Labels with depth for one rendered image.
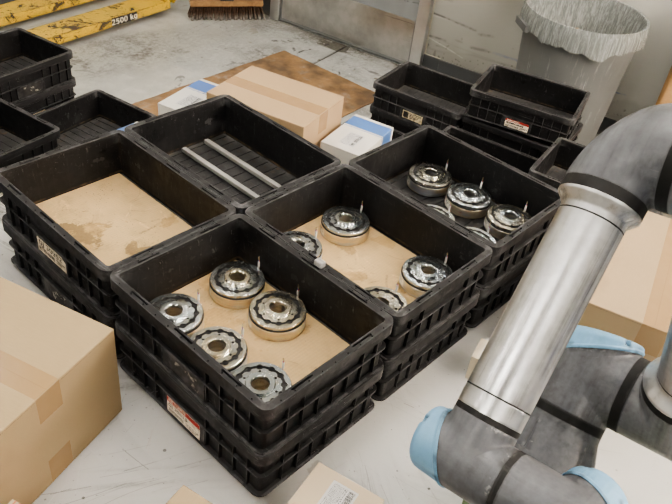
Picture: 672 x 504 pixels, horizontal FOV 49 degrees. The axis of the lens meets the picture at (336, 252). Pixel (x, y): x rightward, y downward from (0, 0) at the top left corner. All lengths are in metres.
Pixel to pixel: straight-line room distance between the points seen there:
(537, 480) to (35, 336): 0.80
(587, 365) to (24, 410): 0.81
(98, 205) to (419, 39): 3.02
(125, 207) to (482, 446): 1.05
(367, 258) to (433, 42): 2.98
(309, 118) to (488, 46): 2.44
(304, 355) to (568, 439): 0.46
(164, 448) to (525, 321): 0.74
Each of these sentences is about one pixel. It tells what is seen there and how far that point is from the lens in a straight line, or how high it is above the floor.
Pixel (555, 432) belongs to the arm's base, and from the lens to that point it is 1.14.
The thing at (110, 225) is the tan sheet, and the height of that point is 0.83.
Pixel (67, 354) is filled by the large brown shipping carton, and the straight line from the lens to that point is 1.22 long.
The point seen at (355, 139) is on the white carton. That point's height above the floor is 0.79.
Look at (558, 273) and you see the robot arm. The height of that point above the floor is 1.30.
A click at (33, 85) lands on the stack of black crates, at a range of 2.86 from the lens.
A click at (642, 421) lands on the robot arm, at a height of 1.00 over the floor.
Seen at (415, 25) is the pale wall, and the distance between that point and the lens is 4.38.
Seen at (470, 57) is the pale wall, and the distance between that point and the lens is 4.33.
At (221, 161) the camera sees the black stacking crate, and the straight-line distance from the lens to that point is 1.79.
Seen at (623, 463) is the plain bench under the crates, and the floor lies 0.70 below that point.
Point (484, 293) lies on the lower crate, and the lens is 1.54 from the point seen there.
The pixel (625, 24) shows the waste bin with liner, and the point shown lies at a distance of 3.88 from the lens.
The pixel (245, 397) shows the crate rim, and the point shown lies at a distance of 1.10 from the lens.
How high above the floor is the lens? 1.77
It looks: 38 degrees down
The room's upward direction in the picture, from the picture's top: 8 degrees clockwise
